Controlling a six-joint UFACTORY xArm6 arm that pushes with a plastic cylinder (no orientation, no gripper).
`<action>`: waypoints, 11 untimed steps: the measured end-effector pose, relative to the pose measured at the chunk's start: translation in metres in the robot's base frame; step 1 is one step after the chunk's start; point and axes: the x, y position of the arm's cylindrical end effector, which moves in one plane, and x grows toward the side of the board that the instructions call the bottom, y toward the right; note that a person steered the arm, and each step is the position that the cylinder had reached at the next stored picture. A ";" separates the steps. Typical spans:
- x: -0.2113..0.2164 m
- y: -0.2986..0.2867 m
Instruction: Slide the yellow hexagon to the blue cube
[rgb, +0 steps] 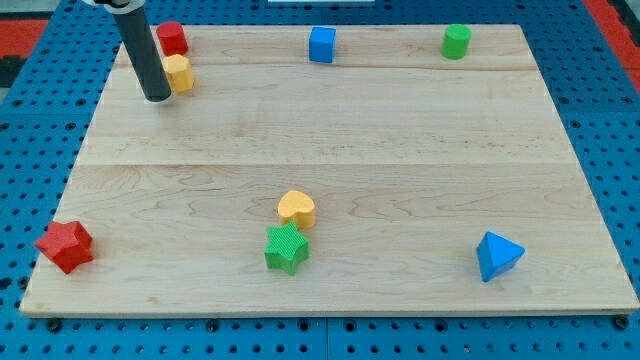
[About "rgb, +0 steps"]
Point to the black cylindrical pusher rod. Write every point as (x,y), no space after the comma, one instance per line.
(133,25)

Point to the yellow hexagon block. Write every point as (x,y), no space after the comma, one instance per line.
(179,73)

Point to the blue cube block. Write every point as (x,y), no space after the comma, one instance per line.
(321,44)

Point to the red cylinder block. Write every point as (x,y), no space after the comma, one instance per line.
(172,38)

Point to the red star block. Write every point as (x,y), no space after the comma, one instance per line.
(67,245)

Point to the yellow heart block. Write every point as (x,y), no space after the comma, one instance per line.
(298,207)

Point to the green star block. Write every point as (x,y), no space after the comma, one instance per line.
(286,248)

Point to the wooden board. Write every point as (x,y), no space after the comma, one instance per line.
(409,157)

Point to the green cylinder block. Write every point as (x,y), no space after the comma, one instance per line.
(456,41)

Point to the blue triangular prism block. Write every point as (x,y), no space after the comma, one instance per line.
(497,255)

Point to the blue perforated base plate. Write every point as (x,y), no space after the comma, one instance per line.
(49,106)

